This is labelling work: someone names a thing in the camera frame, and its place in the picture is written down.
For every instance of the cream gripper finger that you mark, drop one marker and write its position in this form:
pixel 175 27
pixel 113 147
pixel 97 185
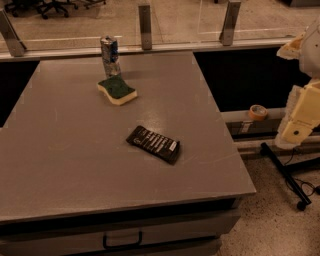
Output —
pixel 291 50
pixel 302 115

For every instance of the black rxbar chocolate wrapper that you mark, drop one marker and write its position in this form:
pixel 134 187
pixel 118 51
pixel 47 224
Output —
pixel 155 144

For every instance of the green and yellow sponge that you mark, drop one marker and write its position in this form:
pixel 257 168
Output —
pixel 117 90

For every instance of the orange tape roll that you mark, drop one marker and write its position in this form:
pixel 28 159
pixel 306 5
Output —
pixel 257 112

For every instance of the black wheeled stand base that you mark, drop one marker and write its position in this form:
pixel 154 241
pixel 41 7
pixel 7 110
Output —
pixel 287 170

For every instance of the grey cabinet drawer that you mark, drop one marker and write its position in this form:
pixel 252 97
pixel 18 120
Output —
pixel 196 234

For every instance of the silver blue drink can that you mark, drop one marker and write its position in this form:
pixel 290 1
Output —
pixel 110 57

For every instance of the black office chair base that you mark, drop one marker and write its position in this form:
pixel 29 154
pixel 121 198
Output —
pixel 44 6

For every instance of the right metal railing bracket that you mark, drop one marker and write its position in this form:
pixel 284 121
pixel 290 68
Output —
pixel 230 20

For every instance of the metal railing bracket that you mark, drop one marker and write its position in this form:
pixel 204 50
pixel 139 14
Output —
pixel 14 44
pixel 230 20
pixel 145 26

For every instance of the middle metal railing bracket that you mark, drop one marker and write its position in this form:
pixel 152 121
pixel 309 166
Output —
pixel 145 26

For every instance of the black drawer handle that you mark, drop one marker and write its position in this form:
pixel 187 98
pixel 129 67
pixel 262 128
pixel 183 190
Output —
pixel 122 240

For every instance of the left metal railing bracket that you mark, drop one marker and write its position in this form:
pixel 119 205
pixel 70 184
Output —
pixel 14 44

